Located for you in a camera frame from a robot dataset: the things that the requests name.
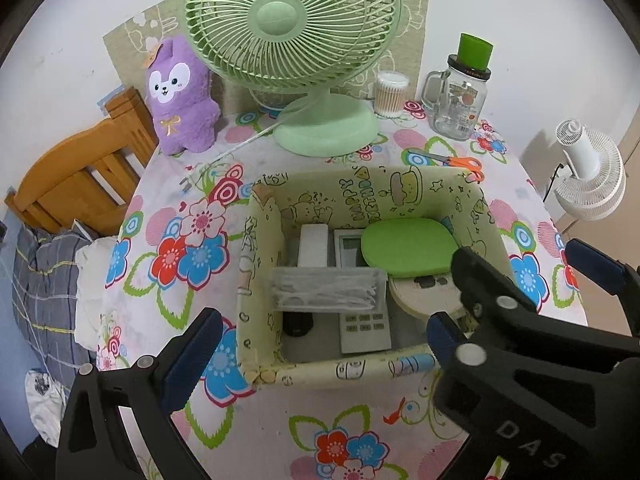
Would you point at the floral tablecloth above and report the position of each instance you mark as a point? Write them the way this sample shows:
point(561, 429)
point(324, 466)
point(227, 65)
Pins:
point(165, 260)

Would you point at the grey plaid bedding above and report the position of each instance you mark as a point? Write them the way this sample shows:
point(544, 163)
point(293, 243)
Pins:
point(45, 285)

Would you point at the white round case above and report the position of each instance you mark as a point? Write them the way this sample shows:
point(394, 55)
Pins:
point(415, 297)

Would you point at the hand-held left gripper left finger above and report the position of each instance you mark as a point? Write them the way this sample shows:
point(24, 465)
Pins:
point(192, 360)

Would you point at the green desk fan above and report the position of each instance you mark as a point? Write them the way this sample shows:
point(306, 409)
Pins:
point(280, 15)

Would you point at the blue wall sticker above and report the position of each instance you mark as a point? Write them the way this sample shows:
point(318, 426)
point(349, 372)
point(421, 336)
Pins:
point(112, 100)

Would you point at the white charger adapter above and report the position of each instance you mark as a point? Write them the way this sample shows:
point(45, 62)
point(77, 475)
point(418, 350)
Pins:
point(312, 245)

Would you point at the white patterned cloth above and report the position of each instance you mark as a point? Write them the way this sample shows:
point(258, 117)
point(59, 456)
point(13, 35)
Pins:
point(45, 405)

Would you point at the white remote control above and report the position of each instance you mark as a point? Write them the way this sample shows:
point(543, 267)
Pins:
point(365, 332)

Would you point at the purple plush bunny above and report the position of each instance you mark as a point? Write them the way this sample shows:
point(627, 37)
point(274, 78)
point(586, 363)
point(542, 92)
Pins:
point(182, 125)

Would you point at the clear floss pick box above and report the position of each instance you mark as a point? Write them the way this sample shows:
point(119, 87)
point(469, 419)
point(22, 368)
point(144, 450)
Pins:
point(325, 290)

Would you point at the orange scissors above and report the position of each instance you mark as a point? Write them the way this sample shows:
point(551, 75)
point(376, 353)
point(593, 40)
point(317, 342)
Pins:
point(462, 162)

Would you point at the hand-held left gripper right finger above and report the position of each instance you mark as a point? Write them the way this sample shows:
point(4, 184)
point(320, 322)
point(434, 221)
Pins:
point(441, 337)

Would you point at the cotton swab jar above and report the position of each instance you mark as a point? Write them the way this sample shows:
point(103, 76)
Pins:
point(392, 97)

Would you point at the white floor fan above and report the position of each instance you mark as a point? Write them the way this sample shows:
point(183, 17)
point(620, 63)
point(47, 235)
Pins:
point(595, 185)

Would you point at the yellow printed storage box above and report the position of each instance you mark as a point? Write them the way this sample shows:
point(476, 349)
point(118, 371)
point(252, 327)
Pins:
point(350, 372)

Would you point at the wooden bed headboard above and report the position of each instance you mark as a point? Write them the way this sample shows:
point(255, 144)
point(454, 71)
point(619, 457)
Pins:
point(65, 195)

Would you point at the green printed board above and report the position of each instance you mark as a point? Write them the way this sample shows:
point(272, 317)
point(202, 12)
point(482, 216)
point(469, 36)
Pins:
point(415, 20)

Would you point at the black car key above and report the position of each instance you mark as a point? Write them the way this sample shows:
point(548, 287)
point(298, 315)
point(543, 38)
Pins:
point(297, 325)

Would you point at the glass mug with green lid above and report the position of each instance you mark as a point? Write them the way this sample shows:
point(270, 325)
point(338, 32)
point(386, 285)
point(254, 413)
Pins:
point(460, 110)

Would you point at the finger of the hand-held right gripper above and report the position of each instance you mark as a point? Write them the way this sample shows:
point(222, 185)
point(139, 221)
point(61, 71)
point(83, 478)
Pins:
point(480, 280)
point(595, 267)

